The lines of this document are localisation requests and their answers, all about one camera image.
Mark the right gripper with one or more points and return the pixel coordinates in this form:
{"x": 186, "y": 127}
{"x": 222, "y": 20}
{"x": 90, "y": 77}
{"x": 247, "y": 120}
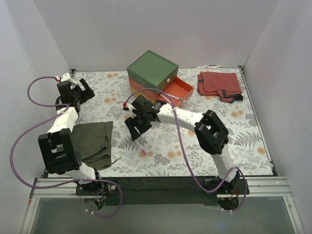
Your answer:
{"x": 138, "y": 122}

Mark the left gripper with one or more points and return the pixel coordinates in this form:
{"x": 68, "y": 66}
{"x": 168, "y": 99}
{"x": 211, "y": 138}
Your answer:
{"x": 79, "y": 91}

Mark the yellow bottom drawer box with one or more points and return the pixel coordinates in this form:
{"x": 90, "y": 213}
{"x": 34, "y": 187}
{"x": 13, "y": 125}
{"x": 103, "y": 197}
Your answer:
{"x": 149, "y": 95}

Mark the white teal marker pen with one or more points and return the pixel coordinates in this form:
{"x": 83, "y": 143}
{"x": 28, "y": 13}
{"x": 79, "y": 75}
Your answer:
{"x": 174, "y": 97}

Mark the pink drawer box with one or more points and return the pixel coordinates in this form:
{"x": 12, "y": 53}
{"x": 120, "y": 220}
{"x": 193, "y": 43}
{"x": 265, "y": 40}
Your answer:
{"x": 178, "y": 88}

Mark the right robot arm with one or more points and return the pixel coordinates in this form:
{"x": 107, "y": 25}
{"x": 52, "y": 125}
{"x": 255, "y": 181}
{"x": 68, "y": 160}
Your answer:
{"x": 211, "y": 133}

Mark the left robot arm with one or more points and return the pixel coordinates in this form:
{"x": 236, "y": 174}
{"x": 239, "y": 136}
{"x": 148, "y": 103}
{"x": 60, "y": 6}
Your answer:
{"x": 61, "y": 149}

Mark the floral patterned table mat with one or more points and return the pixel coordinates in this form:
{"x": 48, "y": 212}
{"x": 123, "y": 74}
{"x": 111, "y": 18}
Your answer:
{"x": 172, "y": 151}

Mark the white magenta marker pen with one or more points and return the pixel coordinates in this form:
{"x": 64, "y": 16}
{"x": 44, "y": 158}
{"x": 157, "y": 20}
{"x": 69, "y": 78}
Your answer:
{"x": 142, "y": 149}

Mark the olive green folded cloth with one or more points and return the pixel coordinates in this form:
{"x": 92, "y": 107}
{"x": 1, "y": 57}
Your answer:
{"x": 94, "y": 143}

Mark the red folded cloth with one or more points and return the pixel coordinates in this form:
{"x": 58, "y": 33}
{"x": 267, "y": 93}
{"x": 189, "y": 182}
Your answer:
{"x": 222, "y": 85}

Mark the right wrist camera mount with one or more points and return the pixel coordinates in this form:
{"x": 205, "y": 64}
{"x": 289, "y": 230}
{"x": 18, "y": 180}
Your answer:
{"x": 130, "y": 109}

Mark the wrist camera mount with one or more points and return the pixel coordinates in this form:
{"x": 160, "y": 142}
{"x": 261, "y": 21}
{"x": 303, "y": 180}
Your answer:
{"x": 130, "y": 109}
{"x": 67, "y": 77}

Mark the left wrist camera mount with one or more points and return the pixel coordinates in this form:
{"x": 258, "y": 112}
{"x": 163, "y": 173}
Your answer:
{"x": 67, "y": 77}

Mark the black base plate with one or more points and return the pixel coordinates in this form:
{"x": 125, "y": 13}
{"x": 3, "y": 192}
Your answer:
{"x": 160, "y": 190}

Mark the aluminium frame rail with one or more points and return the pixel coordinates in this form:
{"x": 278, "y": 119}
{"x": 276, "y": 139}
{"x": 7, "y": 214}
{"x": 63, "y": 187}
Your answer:
{"x": 164, "y": 205}

